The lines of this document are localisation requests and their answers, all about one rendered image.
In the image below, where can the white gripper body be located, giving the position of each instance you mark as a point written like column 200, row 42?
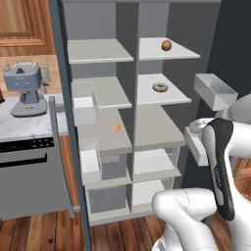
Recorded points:
column 199, row 124

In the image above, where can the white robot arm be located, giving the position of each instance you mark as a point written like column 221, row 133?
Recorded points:
column 183, row 209

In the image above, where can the white fridge door bin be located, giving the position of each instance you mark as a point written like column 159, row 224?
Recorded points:
column 214, row 91
column 196, row 147

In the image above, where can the grey fridge shelf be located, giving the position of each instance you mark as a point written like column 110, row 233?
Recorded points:
column 157, row 127

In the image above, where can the white fridge shelf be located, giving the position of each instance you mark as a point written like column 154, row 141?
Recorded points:
column 147, row 94
column 153, row 52
column 153, row 166

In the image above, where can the orange frozen chicken drumstick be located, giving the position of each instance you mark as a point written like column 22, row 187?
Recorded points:
column 116, row 127

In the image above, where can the dark grey fridge door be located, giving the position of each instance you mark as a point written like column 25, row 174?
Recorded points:
column 228, row 39

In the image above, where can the grey freezer shelf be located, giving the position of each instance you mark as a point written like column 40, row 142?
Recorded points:
column 111, row 91
column 108, row 140
column 98, row 50

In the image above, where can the grey freezer drawer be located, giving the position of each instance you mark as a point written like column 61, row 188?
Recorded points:
column 112, row 168
column 106, row 197

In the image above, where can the grey two-door fridge cabinet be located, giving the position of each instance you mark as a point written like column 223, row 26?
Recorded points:
column 153, row 19

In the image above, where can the white freezer door bin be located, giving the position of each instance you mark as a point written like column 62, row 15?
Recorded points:
column 90, row 161
column 85, row 108

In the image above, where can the dark grey freezer door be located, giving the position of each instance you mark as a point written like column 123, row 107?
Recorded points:
column 62, row 65

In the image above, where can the brown glazed doughnut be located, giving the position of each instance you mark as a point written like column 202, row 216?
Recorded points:
column 160, row 87

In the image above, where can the brown round fruit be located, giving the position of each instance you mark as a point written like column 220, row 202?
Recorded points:
column 166, row 45

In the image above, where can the wooden base cupboard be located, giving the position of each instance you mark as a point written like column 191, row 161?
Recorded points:
column 69, row 170

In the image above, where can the grey coffee machine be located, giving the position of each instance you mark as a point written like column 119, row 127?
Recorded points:
column 25, row 88

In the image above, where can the grey dishwasher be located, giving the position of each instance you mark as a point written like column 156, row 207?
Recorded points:
column 29, row 183

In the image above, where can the dark object at counter edge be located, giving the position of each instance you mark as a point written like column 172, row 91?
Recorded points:
column 1, row 97

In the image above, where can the grey wall socket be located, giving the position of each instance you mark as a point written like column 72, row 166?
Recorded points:
column 45, row 74

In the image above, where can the wooden wall cupboard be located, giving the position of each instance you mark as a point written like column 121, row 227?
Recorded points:
column 23, row 23

